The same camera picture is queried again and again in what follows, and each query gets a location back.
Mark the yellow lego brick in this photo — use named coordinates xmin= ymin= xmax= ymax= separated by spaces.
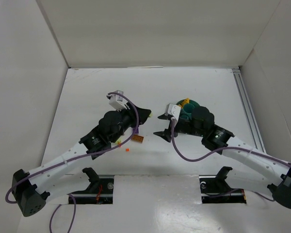
xmin=181 ymin=98 xmax=190 ymax=106

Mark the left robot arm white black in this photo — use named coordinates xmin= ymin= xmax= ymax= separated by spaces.
xmin=9 ymin=102 xmax=151 ymax=217

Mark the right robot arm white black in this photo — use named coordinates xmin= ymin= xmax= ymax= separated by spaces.
xmin=154 ymin=103 xmax=291 ymax=209

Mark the purple lego brick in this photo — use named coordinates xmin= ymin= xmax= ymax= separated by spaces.
xmin=132 ymin=127 xmax=139 ymax=134

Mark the teal round divided container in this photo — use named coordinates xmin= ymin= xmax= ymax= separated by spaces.
xmin=176 ymin=99 xmax=200 ymax=120

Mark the brown lego plate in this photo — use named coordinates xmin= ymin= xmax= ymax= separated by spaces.
xmin=131 ymin=134 xmax=144 ymax=143

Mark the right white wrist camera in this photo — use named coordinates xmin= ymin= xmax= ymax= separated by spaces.
xmin=164 ymin=103 xmax=181 ymax=122

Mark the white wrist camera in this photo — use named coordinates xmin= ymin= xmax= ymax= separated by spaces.
xmin=164 ymin=103 xmax=181 ymax=122
xmin=107 ymin=90 xmax=125 ymax=111

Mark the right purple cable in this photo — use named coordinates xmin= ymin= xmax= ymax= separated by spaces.
xmin=170 ymin=117 xmax=291 ymax=202

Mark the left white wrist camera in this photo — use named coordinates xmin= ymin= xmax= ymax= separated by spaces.
xmin=107 ymin=90 xmax=125 ymax=111

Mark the aluminium rail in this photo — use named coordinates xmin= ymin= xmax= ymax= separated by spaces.
xmin=232 ymin=68 xmax=266 ymax=152

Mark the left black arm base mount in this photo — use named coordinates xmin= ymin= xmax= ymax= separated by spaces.
xmin=72 ymin=167 xmax=114 ymax=205

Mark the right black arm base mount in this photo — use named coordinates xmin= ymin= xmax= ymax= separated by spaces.
xmin=199 ymin=166 xmax=246 ymax=204

